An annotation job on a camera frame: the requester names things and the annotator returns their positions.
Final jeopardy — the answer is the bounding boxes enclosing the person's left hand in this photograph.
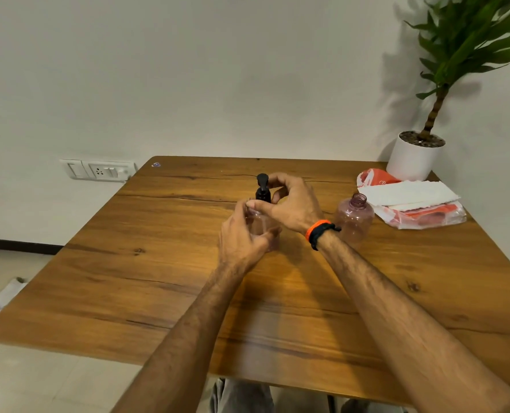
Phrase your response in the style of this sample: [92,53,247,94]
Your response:
[218,200,282,275]

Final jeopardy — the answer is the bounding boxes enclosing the person's right hand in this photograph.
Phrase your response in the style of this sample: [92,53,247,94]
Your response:
[246,172,325,235]

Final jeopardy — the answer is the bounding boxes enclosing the black pump dispenser head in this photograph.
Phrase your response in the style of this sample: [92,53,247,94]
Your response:
[255,173,273,203]

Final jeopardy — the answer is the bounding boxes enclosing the clear pink plastic bottle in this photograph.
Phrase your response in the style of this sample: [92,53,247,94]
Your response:
[334,193,375,244]
[244,205,282,251]

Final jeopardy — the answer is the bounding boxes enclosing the person's right forearm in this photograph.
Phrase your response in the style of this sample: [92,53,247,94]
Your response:
[318,230,510,413]

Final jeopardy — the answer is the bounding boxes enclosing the person's left forearm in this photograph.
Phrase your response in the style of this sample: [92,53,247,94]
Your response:
[112,261,256,413]

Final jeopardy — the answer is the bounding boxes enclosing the orange wristband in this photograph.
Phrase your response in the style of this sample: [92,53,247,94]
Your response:
[305,219,332,242]

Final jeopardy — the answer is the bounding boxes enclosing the black wristband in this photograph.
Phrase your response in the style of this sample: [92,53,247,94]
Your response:
[309,223,342,252]

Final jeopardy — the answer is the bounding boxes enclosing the white paper sheet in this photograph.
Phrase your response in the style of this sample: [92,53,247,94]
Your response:
[358,180,461,212]

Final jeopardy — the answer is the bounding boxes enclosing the white plant pot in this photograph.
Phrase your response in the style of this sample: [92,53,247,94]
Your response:
[386,130,447,182]

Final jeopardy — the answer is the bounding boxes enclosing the orange and white plastic bag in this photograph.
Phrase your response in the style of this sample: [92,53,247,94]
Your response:
[356,168,468,230]

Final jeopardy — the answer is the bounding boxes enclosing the person's grey trousers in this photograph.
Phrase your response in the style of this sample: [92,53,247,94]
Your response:
[209,378,416,413]

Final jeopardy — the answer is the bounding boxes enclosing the green leafy plant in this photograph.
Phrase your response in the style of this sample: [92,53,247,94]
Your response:
[404,0,510,142]

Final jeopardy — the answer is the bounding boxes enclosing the white wall switch socket panel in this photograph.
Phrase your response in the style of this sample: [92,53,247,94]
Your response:
[59,158,137,183]

